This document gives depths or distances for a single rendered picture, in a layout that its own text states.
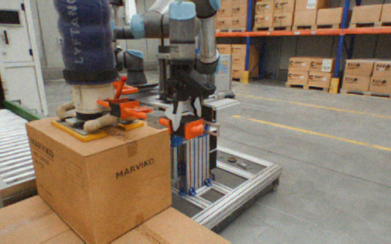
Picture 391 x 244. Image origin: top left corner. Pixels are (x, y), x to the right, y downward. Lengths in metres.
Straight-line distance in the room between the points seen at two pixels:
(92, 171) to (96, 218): 0.19
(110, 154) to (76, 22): 0.53
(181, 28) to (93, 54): 0.51
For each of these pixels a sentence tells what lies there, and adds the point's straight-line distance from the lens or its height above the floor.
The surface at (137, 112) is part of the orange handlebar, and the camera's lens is 0.97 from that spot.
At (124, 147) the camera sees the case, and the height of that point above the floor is 0.93.
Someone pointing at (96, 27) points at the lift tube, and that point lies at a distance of 1.20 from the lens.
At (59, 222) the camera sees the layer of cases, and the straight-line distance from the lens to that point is 1.43.
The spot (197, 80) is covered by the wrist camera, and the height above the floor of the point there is 1.22.
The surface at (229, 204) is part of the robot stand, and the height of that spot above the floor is 0.22.
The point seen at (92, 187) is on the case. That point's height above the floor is 0.82.
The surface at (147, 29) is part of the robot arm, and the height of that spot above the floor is 1.36.
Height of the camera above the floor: 1.33
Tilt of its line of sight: 17 degrees down
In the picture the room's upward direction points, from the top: straight up
